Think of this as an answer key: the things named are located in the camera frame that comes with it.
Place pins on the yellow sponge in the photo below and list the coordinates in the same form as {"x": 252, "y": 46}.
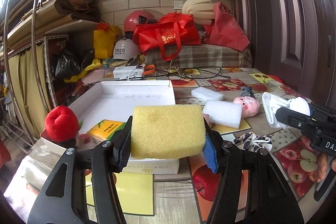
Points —
{"x": 168, "y": 129}

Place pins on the brown door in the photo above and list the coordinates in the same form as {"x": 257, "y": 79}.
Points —
{"x": 288, "y": 16}

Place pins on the red apple plush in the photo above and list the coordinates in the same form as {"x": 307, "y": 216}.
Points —
{"x": 60, "y": 121}

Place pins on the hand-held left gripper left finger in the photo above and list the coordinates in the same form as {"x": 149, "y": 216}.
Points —
{"x": 122, "y": 153}

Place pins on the yellow tissue pack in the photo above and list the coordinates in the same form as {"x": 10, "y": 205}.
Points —
{"x": 102, "y": 129}

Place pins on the pink helmet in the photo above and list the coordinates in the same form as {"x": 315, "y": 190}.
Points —
{"x": 134, "y": 22}

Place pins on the person's right hand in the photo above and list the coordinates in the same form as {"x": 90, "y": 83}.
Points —
{"x": 322, "y": 166}

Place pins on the plaid blanket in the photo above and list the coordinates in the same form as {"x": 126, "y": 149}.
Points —
{"x": 215, "y": 56}

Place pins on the white wall switch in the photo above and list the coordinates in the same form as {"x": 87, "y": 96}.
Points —
{"x": 178, "y": 5}

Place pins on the white foam block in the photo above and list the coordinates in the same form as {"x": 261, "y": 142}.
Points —
{"x": 223, "y": 113}
{"x": 207, "y": 94}

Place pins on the yellow shopping bag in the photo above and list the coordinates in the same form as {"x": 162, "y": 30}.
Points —
{"x": 105, "y": 43}

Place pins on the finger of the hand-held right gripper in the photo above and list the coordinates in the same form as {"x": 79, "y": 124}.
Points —
{"x": 294, "y": 117}
{"x": 323, "y": 111}

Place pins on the red plastic bag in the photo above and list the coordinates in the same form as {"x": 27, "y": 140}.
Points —
{"x": 228, "y": 29}

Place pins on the wooden storage shelf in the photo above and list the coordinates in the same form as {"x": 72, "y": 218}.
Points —
{"x": 44, "y": 16}

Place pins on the yellow cloth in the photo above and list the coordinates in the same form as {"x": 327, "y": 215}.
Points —
{"x": 78, "y": 77}

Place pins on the black plastic bag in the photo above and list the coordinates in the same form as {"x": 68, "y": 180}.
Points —
{"x": 65, "y": 61}

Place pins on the white cardboard box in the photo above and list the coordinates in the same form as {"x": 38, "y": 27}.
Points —
{"x": 131, "y": 95}

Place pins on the pink plush doll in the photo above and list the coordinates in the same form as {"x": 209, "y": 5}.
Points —
{"x": 248, "y": 106}

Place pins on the white power bank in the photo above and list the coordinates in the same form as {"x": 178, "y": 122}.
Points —
{"x": 126, "y": 71}

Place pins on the fruit print tablecloth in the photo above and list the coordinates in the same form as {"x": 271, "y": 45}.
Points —
{"x": 178, "y": 197}

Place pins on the yellow curtain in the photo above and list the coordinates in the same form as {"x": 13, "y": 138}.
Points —
{"x": 26, "y": 77}

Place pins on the black and white patterned cloth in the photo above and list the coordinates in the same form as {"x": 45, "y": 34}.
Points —
{"x": 249, "y": 140}

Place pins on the metal clothes rack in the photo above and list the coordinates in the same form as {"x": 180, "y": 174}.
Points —
{"x": 32, "y": 35}

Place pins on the white helmet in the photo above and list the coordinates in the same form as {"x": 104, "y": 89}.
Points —
{"x": 124, "y": 49}

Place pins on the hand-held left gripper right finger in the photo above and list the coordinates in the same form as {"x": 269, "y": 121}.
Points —
{"x": 211, "y": 155}

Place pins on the brown bag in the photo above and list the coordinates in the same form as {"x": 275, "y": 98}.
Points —
{"x": 76, "y": 3}

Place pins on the cream foam roll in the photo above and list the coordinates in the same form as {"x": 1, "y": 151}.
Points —
{"x": 197, "y": 7}

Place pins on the red tote bag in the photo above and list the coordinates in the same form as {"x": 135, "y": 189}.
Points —
{"x": 168, "y": 37}

